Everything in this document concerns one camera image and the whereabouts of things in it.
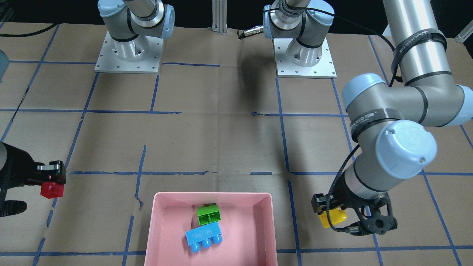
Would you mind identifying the green toy block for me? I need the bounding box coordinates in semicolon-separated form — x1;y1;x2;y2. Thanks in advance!
196;203;221;226

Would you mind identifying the pink plastic box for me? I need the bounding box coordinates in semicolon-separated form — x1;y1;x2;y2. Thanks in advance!
144;192;278;266

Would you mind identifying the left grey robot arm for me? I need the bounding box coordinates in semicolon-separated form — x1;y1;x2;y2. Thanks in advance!
311;0;472;236

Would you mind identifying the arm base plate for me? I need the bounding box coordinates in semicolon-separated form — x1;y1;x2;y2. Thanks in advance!
272;38;337;79
95;32;164;74

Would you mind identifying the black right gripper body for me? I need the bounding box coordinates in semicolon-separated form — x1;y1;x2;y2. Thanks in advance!
0;143;39;202

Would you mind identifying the yellow toy block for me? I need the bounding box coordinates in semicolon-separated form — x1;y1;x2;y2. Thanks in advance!
318;208;347;228

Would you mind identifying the red toy block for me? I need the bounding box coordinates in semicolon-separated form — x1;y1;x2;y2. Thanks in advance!
40;182;65;199

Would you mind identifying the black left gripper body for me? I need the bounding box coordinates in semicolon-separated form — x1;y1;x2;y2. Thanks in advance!
331;172;388;218

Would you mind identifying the aluminium frame post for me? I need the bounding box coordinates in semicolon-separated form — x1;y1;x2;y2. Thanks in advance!
211;0;228;35

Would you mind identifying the blue toy block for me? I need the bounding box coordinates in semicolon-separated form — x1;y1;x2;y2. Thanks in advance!
185;222;223;253

